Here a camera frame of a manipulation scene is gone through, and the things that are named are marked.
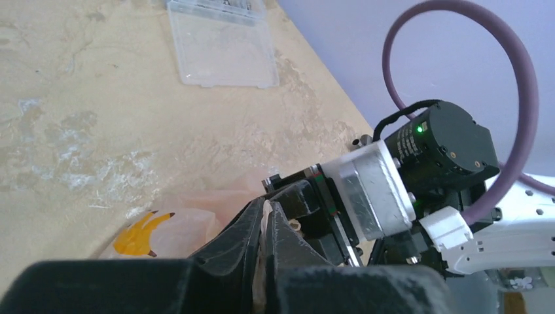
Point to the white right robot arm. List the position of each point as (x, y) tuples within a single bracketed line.
[(446, 162)]

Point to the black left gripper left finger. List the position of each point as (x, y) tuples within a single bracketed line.
[(217, 278)]

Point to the clear plastic screw box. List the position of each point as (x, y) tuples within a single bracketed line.
[(223, 43)]

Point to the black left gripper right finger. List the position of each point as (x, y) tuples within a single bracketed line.
[(299, 280)]

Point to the translucent orange plastic bag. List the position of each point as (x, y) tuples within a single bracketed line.
[(180, 223)]

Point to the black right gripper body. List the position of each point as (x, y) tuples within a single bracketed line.
[(313, 208)]

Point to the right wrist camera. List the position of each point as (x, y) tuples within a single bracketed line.
[(372, 191)]

